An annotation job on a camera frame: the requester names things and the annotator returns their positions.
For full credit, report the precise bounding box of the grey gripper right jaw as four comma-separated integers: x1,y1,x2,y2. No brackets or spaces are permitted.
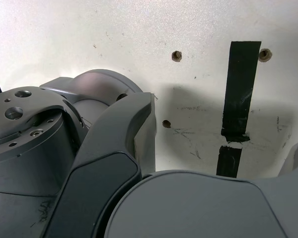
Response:
104,132,298,238

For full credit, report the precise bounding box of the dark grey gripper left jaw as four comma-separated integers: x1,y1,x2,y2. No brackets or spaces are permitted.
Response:
41,92,156,238

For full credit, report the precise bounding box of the black tape strip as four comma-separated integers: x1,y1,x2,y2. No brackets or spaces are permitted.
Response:
216,41,262,179

